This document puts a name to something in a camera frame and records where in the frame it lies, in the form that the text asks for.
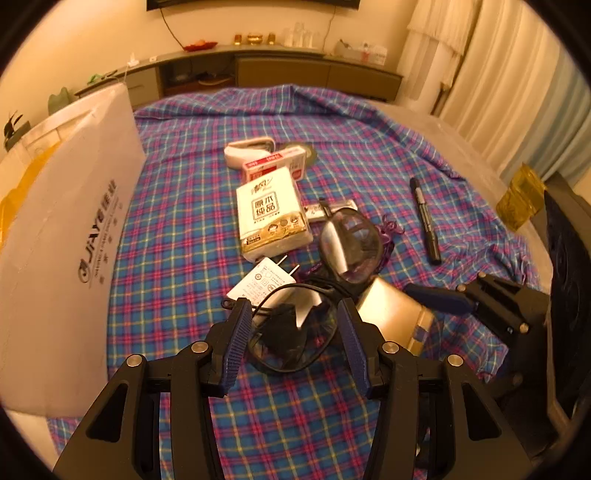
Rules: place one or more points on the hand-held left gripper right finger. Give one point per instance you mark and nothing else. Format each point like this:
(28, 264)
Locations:
(353, 341)

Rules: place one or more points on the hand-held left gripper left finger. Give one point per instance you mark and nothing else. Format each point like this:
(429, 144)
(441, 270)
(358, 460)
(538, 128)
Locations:
(238, 341)

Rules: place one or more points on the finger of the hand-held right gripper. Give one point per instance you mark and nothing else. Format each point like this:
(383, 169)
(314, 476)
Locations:
(434, 299)

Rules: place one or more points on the gold metal box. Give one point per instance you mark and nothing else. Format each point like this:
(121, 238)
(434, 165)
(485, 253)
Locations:
(392, 309)

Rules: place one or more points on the white plug charger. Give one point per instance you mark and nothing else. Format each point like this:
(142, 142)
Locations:
(263, 281)

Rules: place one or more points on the purple figurine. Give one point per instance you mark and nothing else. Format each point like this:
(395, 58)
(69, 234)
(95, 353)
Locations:
(388, 235)

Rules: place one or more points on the black frame glasses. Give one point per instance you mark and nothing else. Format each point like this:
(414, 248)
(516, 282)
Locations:
(323, 244)

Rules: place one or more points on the white tissue pack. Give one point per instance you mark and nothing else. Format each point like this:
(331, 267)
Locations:
(270, 217)

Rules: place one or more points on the white cardboard box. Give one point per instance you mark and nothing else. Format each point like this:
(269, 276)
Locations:
(69, 207)

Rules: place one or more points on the black marker pen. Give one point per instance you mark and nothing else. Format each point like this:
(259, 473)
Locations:
(425, 217)

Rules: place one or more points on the gold foil bag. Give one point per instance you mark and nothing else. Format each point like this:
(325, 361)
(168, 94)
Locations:
(521, 198)

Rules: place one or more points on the plaid cloth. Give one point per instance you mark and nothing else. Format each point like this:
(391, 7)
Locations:
(184, 207)

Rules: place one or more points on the red and white staple box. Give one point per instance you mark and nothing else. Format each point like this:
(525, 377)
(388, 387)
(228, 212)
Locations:
(277, 165)

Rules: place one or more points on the clear tape roll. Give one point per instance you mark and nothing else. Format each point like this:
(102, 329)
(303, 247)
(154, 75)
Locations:
(311, 154)

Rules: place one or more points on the white curtain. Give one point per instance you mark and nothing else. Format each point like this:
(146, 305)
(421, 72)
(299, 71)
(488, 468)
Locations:
(498, 69)

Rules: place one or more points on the grey television cabinet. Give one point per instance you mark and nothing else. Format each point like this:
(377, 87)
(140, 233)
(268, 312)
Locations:
(277, 69)

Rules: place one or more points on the clear glass cups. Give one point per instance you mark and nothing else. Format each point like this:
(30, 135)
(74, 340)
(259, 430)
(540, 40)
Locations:
(302, 39)

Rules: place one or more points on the green toy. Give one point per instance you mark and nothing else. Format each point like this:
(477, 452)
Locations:
(101, 77)

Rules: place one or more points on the red dish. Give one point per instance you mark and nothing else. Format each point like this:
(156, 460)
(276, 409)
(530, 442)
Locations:
(199, 45)

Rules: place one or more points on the gold ornaments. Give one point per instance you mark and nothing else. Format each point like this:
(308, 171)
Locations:
(254, 38)

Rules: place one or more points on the potted plant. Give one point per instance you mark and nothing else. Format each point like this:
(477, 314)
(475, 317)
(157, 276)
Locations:
(11, 127)

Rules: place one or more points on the wall television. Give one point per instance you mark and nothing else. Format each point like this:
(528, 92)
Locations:
(254, 3)

